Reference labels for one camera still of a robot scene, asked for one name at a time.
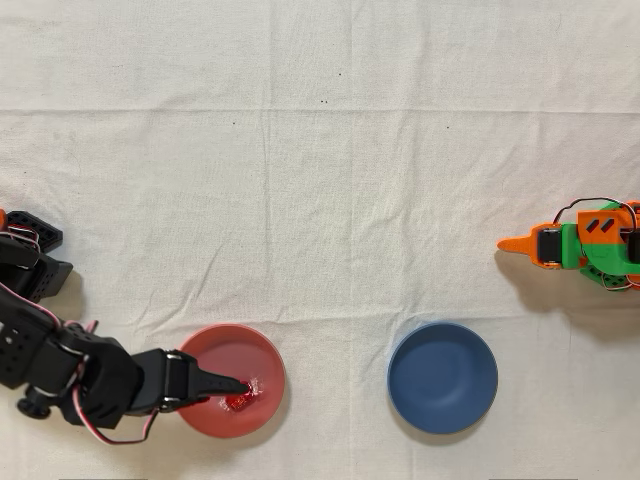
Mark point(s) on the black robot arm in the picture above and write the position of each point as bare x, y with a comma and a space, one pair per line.
30, 345

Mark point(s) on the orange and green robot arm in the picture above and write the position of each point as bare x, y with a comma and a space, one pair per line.
605, 250

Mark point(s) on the red candy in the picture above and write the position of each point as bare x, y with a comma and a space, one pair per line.
239, 402

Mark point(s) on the red bowl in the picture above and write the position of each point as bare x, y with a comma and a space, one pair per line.
240, 350

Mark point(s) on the blue bowl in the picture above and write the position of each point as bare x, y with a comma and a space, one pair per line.
442, 377

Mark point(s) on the white tablecloth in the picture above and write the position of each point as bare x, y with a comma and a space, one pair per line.
320, 175

